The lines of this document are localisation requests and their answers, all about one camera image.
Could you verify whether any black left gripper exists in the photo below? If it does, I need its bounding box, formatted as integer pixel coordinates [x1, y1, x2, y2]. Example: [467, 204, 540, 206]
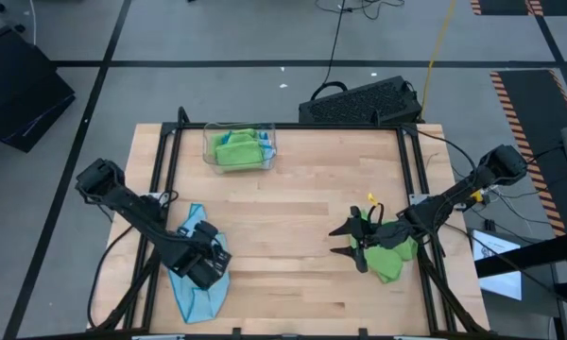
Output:
[172, 230, 232, 291]

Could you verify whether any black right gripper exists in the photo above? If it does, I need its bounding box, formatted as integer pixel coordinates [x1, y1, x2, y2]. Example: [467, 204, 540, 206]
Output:
[328, 220, 415, 274]

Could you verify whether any clear plastic bin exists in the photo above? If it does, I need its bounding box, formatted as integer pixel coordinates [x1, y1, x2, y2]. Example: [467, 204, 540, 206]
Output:
[201, 121, 278, 175]

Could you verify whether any black perforated computer case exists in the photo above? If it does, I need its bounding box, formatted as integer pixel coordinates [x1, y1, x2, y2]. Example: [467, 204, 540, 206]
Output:
[298, 75, 424, 126]

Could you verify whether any white paper sheet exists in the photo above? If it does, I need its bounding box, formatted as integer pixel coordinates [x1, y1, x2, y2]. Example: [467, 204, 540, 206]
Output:
[467, 228, 524, 302]

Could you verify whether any black metal beam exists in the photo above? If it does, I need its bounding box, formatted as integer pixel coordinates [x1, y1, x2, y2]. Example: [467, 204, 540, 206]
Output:
[474, 229, 567, 280]

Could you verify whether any hazard-striped black floor mat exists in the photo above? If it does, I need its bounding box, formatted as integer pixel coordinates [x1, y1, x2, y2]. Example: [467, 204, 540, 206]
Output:
[470, 0, 533, 17]
[489, 69, 567, 237]
[528, 0, 567, 17]

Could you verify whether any black cart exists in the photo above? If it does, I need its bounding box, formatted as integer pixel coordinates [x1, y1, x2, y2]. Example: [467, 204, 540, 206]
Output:
[0, 25, 77, 154]

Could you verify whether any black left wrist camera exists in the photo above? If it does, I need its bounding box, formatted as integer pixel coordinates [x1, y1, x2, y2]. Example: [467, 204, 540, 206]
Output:
[194, 219, 219, 237]

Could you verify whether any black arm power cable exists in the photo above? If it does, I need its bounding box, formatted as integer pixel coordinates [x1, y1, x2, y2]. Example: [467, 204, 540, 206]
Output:
[86, 219, 142, 331]

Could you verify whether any yellow cable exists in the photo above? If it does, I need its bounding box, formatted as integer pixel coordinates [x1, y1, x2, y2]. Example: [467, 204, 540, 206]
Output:
[418, 0, 457, 122]

